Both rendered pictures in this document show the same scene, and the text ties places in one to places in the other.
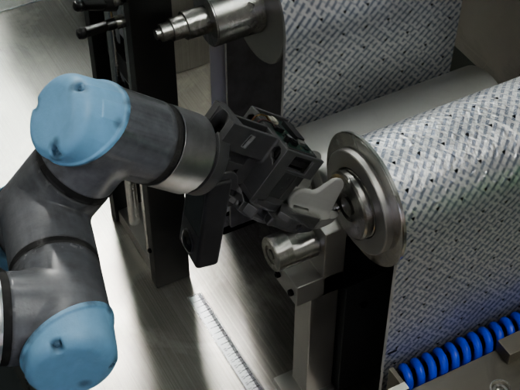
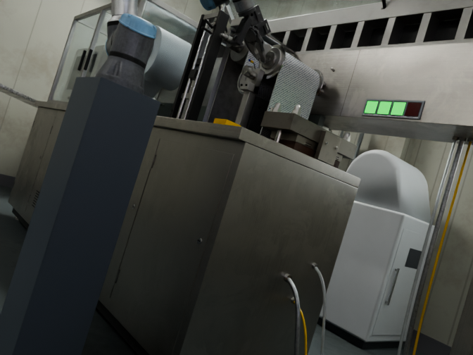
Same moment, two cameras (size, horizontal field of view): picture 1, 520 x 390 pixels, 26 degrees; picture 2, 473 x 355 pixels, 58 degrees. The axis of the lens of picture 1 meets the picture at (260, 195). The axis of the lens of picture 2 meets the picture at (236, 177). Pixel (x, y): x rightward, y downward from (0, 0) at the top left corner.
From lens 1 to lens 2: 1.64 m
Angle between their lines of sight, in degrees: 48
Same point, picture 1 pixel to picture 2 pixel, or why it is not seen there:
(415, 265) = (282, 77)
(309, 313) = (247, 98)
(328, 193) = (267, 46)
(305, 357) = (240, 119)
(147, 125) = not seen: outside the picture
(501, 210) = (301, 79)
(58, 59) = not seen: hidden behind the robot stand
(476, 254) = (293, 90)
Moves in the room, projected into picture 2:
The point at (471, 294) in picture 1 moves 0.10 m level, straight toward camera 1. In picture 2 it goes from (289, 107) to (291, 101)
